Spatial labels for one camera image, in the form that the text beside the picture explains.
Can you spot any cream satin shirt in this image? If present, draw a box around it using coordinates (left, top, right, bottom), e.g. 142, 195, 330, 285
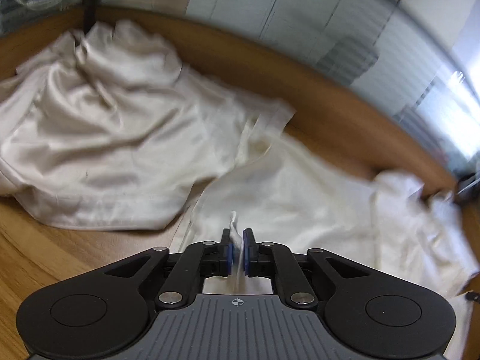
171, 133, 479, 359

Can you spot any frosted glass desk partition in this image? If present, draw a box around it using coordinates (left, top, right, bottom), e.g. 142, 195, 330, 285
1, 0, 479, 178

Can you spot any beige garment pile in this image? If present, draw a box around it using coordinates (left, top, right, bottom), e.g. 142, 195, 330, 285
1, 20, 294, 230

